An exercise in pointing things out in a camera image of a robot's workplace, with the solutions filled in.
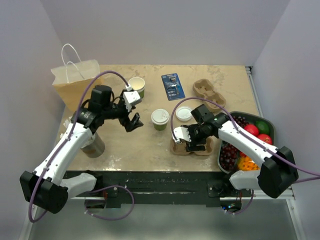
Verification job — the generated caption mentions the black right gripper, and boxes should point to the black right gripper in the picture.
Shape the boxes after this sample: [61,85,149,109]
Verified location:
[184,123,209,152]

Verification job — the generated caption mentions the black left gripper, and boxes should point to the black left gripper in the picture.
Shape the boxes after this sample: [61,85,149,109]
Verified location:
[102,89,143,131]

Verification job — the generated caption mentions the single brown pulp carrier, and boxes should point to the single brown pulp carrier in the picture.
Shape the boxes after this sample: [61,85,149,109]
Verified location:
[169,137,215,156]

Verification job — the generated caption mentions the green paper cup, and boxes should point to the green paper cup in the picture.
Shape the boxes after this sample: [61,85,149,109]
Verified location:
[151,108,170,131]

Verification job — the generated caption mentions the white plastic cup lid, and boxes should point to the white plastic cup lid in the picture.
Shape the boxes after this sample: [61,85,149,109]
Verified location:
[151,108,170,125]

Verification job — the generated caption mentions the brown paper bag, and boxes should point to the brown paper bag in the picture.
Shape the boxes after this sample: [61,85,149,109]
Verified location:
[51,43,101,112]

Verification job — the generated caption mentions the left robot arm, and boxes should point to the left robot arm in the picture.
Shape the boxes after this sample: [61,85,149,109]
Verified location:
[19,85,143,214]

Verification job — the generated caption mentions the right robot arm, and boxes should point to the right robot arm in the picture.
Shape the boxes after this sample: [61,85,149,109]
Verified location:
[181,104,299,199]

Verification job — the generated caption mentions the blue razor blister pack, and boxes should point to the blue razor blister pack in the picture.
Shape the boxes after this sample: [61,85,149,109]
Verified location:
[161,73,186,101]

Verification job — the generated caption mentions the stack of white lids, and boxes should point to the stack of white lids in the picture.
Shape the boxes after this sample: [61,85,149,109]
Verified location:
[175,106,193,122]

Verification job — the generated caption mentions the stacked green paper cups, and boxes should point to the stacked green paper cups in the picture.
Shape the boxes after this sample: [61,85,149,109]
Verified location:
[128,76,146,99]

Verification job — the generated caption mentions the grey metal cup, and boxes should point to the grey metal cup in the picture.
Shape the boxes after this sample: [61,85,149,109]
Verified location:
[80,132,105,158]

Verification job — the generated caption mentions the orange pineapple toy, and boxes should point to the orange pineapple toy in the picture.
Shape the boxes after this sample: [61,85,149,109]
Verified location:
[237,156,260,171]

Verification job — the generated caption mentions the brown pulp cup carrier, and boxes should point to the brown pulp cup carrier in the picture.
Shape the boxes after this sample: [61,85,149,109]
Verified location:
[192,78,227,108]

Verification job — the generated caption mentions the red apple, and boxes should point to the red apple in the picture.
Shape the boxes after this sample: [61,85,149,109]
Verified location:
[244,124,260,137]

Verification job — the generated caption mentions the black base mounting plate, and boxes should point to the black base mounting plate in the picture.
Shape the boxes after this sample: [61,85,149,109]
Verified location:
[77,171,251,208]

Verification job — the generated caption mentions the grey fruit tray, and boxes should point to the grey fruit tray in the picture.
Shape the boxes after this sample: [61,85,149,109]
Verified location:
[217,111,275,174]

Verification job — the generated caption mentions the green avocado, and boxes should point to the green avocado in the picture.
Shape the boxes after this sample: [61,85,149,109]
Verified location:
[255,121,270,135]

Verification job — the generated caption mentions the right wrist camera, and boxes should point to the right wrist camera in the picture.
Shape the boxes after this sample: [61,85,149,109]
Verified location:
[172,126,192,144]

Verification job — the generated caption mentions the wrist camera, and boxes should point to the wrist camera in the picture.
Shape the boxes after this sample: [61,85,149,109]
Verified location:
[172,126,192,144]
[122,85,142,112]

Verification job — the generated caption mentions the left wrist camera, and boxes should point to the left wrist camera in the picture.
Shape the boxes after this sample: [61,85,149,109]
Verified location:
[122,85,142,112]

